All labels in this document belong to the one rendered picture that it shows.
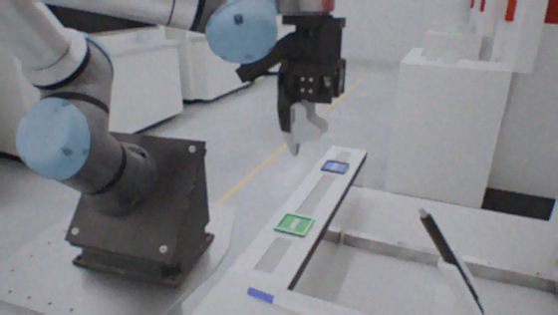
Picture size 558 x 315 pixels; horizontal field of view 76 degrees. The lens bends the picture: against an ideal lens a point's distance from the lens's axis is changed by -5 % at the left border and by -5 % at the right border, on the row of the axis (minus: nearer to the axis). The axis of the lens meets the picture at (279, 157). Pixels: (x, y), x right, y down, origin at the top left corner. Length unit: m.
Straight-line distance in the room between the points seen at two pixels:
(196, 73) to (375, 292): 4.54
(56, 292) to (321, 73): 0.63
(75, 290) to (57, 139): 0.32
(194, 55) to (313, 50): 4.55
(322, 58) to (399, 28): 8.03
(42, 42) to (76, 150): 0.17
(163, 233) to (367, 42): 8.12
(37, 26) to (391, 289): 0.73
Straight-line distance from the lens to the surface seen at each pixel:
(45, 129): 0.66
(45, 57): 0.68
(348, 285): 0.76
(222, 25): 0.38
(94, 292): 0.81
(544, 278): 0.87
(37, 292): 0.87
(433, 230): 0.38
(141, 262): 0.78
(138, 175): 0.75
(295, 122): 0.56
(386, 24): 8.58
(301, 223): 0.66
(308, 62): 0.54
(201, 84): 5.07
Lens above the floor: 1.33
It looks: 23 degrees down
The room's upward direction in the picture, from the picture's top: straight up
